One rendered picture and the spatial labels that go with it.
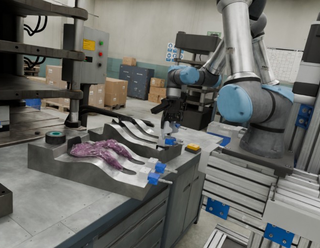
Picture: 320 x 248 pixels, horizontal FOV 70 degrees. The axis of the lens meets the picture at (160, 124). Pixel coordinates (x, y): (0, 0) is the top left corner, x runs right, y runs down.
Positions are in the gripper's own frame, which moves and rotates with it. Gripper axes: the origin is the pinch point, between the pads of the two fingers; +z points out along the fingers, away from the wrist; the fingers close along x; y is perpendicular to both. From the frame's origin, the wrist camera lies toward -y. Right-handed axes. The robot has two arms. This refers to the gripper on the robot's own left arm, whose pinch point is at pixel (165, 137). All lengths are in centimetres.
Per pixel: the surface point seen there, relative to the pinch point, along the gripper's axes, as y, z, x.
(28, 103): -364, -5, 137
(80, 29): -64, -58, -5
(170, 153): 1.1, 8.9, 5.6
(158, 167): 7.8, 11.1, -17.9
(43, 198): -14, 20, -55
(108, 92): -347, -47, 321
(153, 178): 11.9, 13.1, -27.7
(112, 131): -29.2, 0.9, -7.4
